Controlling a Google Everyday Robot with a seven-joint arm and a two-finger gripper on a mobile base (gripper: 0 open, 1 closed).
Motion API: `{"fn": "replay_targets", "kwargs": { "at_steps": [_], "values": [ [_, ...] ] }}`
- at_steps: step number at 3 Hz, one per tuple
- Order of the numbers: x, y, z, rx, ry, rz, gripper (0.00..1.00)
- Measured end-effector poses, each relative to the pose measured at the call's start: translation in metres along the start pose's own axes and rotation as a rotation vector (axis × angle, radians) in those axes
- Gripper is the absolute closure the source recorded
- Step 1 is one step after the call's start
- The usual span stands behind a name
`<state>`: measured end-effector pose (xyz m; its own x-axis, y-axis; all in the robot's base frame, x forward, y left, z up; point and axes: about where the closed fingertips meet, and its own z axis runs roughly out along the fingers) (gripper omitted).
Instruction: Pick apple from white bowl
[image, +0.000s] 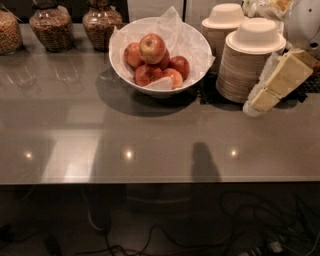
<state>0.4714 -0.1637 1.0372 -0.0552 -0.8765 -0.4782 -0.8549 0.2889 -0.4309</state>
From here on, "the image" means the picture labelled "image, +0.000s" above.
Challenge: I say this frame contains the glass cereal jar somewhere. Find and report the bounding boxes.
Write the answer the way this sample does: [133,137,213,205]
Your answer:
[29,0,74,52]
[82,0,123,52]
[0,7,23,55]

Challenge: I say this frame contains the front left red apple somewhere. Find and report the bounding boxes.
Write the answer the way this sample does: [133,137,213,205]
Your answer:
[133,64,163,87]

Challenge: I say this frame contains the left glass cereal jar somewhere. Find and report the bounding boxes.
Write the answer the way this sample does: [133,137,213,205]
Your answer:
[0,7,23,55]

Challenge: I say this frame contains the red yellow apple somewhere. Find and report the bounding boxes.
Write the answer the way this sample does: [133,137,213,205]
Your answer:
[139,33,166,64]

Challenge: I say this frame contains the black mesh mat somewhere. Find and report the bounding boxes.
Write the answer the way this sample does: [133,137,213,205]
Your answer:
[198,73,320,104]

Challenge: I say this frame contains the middle hidden red apple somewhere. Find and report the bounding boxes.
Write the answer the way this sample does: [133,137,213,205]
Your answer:
[157,51,170,70]

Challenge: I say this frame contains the stack paper bowls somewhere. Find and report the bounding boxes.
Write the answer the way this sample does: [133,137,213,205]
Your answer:
[216,18,286,103]
[201,3,246,74]

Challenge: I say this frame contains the middle glass cereal jar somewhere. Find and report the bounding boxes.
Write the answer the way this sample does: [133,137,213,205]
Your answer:
[29,0,74,52]

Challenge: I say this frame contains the back stack paper bowls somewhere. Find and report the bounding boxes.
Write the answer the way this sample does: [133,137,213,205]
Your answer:
[201,3,246,74]

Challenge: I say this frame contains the black floor cables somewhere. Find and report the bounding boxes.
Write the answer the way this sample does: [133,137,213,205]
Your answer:
[0,186,320,256]

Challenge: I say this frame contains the front stack paper bowls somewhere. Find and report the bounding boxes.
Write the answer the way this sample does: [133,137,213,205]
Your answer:
[216,18,286,103]

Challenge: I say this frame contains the front right red apple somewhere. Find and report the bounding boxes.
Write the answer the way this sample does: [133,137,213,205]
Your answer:
[163,68,183,89]

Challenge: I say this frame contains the white paper bowl liner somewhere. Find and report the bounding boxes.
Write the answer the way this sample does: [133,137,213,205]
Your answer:
[108,5,216,91]

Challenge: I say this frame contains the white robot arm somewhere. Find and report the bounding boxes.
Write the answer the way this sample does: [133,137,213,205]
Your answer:
[242,0,320,117]

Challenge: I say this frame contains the white ceramic bowl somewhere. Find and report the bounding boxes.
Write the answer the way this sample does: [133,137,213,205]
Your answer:
[108,16,214,99]

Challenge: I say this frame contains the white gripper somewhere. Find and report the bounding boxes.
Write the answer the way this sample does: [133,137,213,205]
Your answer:
[243,50,317,117]

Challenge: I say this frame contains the right glass cereal jar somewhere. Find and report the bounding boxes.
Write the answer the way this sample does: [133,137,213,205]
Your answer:
[82,0,123,52]

